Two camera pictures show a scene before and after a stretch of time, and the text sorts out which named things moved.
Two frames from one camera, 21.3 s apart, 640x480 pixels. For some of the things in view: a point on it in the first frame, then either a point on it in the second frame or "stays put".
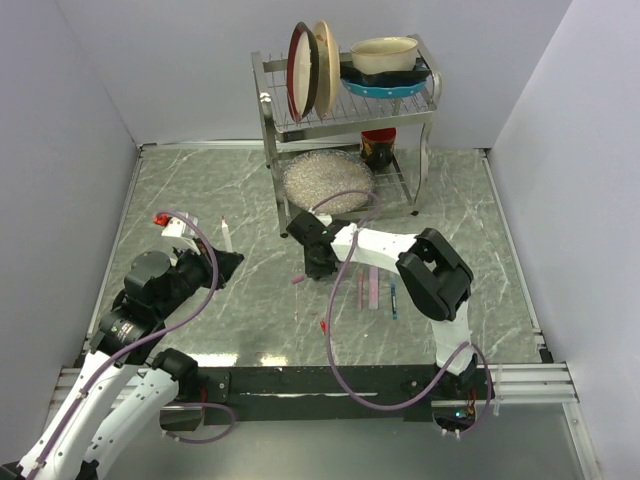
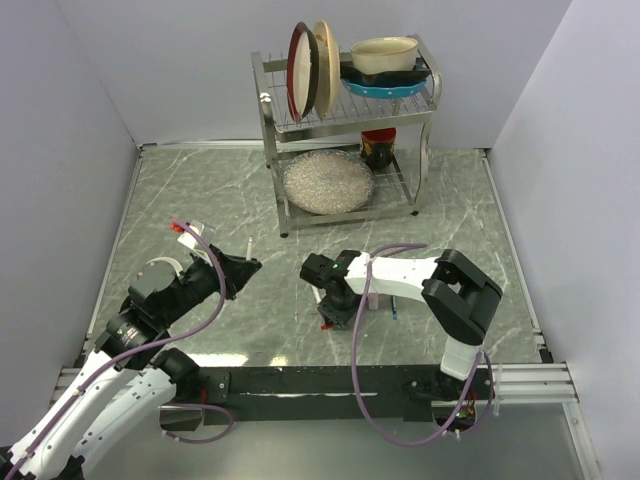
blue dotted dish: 416,89 stays put
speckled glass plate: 313,176 stays put
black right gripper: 314,271 → 341,318
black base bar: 334,393 stays put
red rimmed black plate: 302,71 stays put
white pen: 226,235 → 316,294
